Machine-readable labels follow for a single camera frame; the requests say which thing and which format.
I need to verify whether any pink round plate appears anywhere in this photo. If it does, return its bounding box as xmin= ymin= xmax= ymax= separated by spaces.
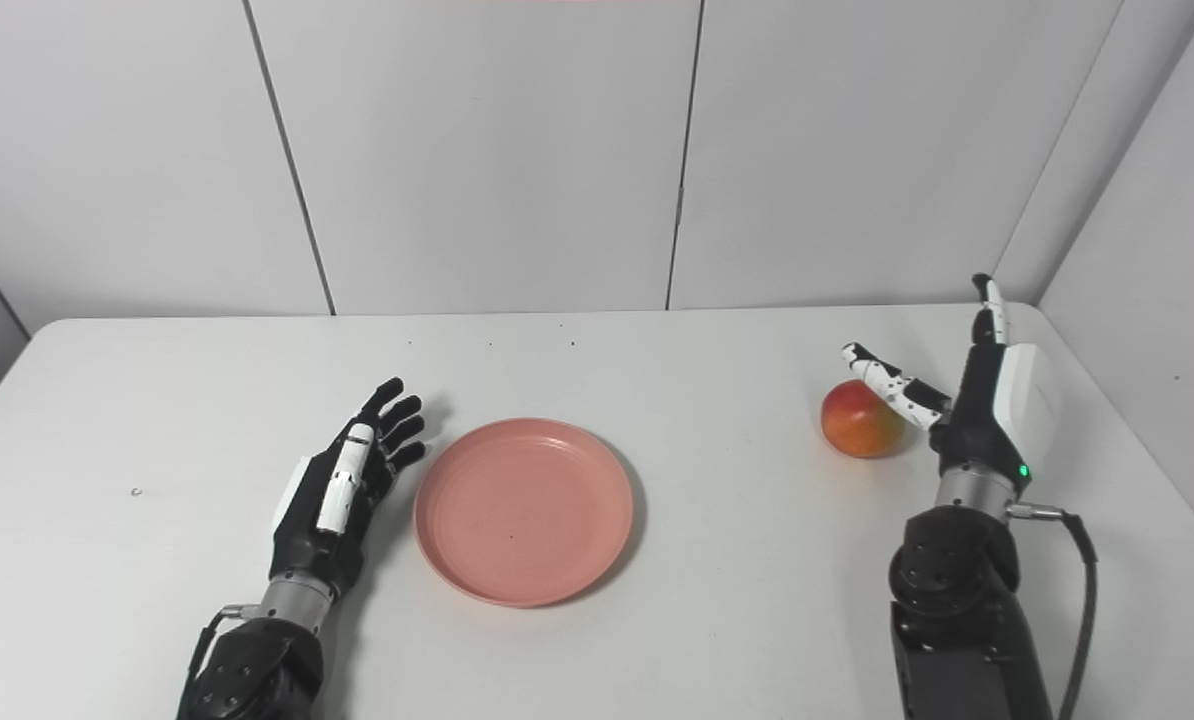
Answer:
xmin=414 ymin=418 xmax=635 ymax=609

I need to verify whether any red yellow pomegranate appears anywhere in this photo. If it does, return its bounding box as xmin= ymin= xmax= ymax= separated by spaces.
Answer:
xmin=821 ymin=379 xmax=908 ymax=460

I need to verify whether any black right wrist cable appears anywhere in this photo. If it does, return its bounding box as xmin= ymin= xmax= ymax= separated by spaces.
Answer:
xmin=1007 ymin=503 xmax=1100 ymax=720

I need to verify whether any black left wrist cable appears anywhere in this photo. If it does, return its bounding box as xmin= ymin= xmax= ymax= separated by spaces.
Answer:
xmin=179 ymin=603 xmax=260 ymax=711

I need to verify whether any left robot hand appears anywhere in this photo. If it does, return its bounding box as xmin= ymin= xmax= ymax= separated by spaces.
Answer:
xmin=269 ymin=377 xmax=429 ymax=601

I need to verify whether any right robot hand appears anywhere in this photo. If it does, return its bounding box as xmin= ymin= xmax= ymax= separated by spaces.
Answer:
xmin=841 ymin=273 xmax=1062 ymax=494

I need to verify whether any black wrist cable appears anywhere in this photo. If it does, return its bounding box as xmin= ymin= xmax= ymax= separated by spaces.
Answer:
xmin=1007 ymin=503 xmax=1100 ymax=720
xmin=179 ymin=603 xmax=260 ymax=711

